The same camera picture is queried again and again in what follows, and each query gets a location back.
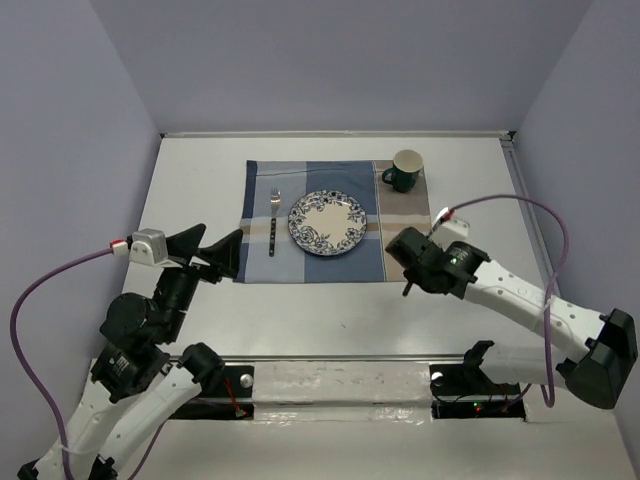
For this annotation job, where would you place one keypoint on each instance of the dark teal cup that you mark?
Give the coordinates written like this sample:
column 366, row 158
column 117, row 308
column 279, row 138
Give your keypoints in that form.
column 404, row 172

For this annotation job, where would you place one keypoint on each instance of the blue floral ceramic plate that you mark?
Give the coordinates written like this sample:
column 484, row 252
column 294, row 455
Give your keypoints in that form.
column 327, row 223

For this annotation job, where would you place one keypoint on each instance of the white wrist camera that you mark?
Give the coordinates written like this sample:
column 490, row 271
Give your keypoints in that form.
column 146, row 247
column 449, row 227

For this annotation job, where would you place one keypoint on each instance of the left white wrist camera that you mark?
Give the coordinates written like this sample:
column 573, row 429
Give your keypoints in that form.
column 146, row 247

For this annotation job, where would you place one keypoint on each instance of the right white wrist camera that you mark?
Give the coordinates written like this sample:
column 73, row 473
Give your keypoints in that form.
column 449, row 227

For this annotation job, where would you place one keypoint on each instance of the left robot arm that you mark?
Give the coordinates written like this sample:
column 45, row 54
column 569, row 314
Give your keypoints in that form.
column 132, row 389

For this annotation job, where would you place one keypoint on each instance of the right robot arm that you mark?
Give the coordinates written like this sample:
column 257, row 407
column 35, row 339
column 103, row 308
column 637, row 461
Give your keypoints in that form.
column 588, row 353

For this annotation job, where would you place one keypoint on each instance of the blue beige plaid cloth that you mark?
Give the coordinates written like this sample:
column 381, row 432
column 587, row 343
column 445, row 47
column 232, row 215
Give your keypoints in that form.
column 388, row 212

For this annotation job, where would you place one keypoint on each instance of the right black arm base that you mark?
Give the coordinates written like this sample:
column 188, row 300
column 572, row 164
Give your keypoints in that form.
column 460, row 392

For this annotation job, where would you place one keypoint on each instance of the silver fork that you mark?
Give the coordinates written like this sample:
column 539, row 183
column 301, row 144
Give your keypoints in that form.
column 275, row 201

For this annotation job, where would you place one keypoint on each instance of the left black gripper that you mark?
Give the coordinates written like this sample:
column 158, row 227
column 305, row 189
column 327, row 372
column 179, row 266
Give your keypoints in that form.
column 225, row 254

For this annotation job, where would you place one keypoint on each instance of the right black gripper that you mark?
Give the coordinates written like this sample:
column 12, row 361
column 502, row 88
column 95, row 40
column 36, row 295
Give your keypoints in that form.
column 442, row 247

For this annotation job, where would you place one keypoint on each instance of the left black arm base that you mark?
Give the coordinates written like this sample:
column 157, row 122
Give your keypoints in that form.
column 229, row 400

